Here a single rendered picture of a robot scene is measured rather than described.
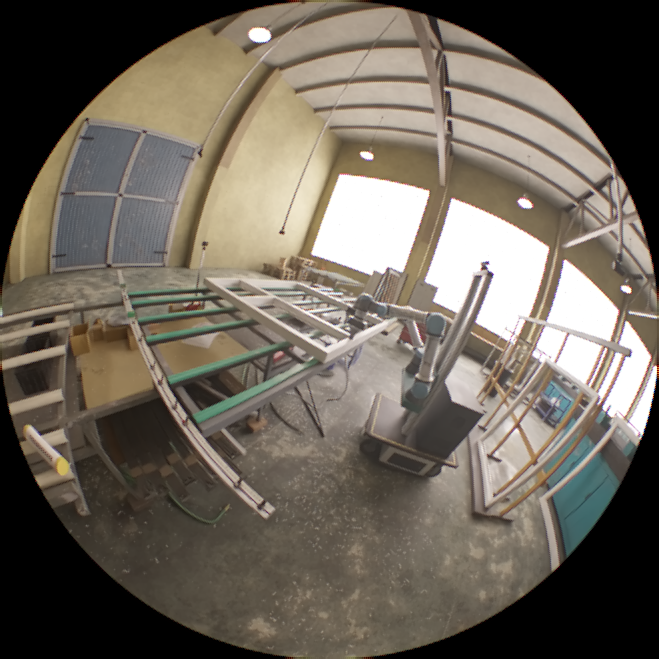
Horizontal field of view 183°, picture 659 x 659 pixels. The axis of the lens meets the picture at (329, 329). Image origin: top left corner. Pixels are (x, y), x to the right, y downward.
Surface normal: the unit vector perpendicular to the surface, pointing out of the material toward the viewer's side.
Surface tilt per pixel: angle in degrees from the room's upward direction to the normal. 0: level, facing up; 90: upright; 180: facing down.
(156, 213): 90
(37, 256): 90
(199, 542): 0
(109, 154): 90
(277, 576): 0
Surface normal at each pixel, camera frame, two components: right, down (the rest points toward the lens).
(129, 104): 0.82, 0.43
